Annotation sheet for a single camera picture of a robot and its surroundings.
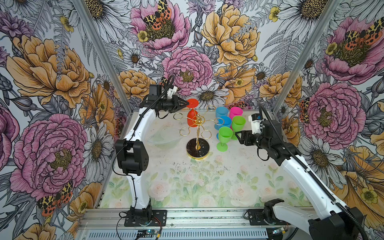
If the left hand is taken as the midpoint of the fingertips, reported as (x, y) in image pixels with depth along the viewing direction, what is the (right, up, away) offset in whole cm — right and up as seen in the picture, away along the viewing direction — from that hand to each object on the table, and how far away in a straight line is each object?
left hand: (188, 107), depth 83 cm
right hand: (+27, -16, -6) cm, 32 cm away
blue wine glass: (+22, -8, +14) cm, 27 cm away
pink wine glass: (+30, -1, +18) cm, 35 cm away
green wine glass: (+22, -16, +11) cm, 29 cm away
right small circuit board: (+44, -59, -13) cm, 75 cm away
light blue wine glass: (+22, -1, +19) cm, 29 cm away
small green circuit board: (-18, -60, -12) cm, 64 cm away
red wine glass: (+2, -3, +6) cm, 7 cm away
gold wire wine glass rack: (+6, -25, +16) cm, 30 cm away
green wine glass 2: (+31, -9, +13) cm, 34 cm away
